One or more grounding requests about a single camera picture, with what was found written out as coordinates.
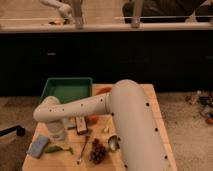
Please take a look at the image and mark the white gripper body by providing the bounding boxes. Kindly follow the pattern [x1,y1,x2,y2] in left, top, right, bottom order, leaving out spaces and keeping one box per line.
[46,121,66,141]

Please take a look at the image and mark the green plastic tray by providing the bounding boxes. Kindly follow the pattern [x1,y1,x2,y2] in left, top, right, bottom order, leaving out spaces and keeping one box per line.
[39,77,93,103]

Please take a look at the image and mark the black chair leg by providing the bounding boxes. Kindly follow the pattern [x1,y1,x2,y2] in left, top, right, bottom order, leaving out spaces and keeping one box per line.
[0,125,26,137]

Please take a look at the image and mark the grey cloth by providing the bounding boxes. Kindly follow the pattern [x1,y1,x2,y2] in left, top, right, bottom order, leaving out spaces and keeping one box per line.
[63,118,76,130]

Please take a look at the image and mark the metal cup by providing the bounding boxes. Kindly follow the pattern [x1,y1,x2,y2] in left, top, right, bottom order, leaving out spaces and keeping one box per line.
[108,135,120,152]

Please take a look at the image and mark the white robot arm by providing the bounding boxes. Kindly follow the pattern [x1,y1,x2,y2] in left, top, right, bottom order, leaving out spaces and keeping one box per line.
[33,79,173,171]

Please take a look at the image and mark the metal spoon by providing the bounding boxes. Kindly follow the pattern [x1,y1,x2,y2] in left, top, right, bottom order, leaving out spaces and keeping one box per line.
[76,135,90,165]

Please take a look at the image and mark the purple grapes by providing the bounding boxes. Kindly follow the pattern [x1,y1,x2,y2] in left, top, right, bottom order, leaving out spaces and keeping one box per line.
[90,138,107,164]

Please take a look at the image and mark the orange fruit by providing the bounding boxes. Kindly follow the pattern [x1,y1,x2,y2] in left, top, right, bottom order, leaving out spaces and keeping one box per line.
[87,115,99,124]

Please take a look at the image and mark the blue sponge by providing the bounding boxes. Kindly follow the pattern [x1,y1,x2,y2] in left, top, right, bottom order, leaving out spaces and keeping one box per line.
[27,135,49,158]

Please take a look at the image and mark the brown snack bar package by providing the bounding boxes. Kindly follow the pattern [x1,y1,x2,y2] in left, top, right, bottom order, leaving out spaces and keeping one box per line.
[75,117,88,135]

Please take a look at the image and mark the orange bowl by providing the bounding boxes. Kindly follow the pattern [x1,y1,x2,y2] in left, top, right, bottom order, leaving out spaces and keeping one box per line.
[97,87,111,95]

